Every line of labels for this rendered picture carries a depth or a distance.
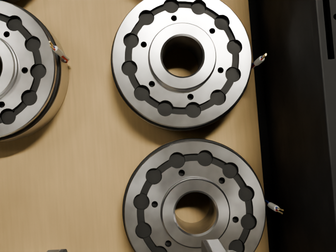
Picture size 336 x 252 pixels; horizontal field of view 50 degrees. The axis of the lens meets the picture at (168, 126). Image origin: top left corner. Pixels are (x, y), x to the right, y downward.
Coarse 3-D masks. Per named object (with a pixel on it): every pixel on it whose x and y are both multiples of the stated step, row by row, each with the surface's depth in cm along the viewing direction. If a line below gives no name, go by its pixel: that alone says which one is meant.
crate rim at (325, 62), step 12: (312, 0) 19; (324, 0) 21; (312, 12) 20; (324, 12) 21; (312, 24) 20; (324, 24) 19; (324, 36) 19; (324, 48) 19; (324, 60) 19; (324, 72) 19; (324, 84) 19; (324, 96) 19; (324, 108) 19; (324, 120) 19; (324, 132) 19; (324, 144) 19; (324, 156) 19
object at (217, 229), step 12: (180, 180) 25; (192, 180) 25; (204, 180) 25; (168, 192) 25; (180, 192) 25; (204, 192) 25; (216, 192) 25; (168, 204) 25; (216, 204) 25; (228, 204) 25; (168, 216) 25; (216, 216) 25; (228, 216) 25; (168, 228) 25; (180, 228) 25; (216, 228) 25; (180, 240) 25; (192, 240) 25
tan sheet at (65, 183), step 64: (64, 0) 29; (128, 0) 29; (0, 64) 29; (192, 64) 29; (64, 128) 29; (128, 128) 29; (256, 128) 29; (0, 192) 28; (64, 192) 28; (192, 192) 29
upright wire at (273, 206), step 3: (267, 201) 26; (267, 204) 26; (270, 204) 25; (273, 204) 25; (270, 207) 25; (273, 207) 24; (276, 207) 24; (276, 210) 24; (282, 210) 23; (282, 213) 23
